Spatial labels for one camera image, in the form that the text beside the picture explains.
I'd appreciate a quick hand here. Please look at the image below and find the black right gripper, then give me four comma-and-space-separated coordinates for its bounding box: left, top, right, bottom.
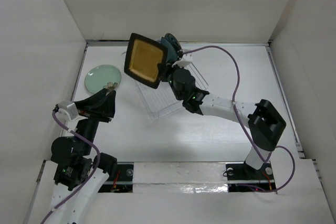
157, 59, 185, 101

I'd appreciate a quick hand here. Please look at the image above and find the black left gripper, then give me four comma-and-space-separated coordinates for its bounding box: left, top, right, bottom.
75, 87, 116, 154

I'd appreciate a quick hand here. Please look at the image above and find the teal square plate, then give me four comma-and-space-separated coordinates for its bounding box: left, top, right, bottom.
160, 37, 178, 63

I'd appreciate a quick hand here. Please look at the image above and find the teal scalloped round plate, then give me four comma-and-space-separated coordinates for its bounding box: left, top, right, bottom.
168, 34, 182, 58

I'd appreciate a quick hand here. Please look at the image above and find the yellow square black-rimmed plate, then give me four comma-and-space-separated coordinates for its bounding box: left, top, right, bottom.
124, 33, 167, 89

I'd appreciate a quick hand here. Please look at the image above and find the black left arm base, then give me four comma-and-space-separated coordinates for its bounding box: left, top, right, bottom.
98, 163, 134, 193

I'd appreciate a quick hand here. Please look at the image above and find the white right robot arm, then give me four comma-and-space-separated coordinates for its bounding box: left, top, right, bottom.
157, 63, 287, 178

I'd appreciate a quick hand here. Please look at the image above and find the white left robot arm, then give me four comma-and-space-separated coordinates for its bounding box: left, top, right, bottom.
42, 87, 117, 223

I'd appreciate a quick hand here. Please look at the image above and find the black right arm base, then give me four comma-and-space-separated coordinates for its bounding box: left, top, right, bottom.
223, 162, 276, 193

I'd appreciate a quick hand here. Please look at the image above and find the light green glass plate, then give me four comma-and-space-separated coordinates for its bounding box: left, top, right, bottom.
85, 65, 122, 94

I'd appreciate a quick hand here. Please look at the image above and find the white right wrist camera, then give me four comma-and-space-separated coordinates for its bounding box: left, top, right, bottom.
172, 51, 193, 68

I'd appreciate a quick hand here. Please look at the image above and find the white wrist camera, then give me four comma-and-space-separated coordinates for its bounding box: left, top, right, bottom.
55, 101, 79, 121
172, 51, 193, 68

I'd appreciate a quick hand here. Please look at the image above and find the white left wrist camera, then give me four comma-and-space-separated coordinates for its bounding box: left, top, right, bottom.
55, 101, 79, 121

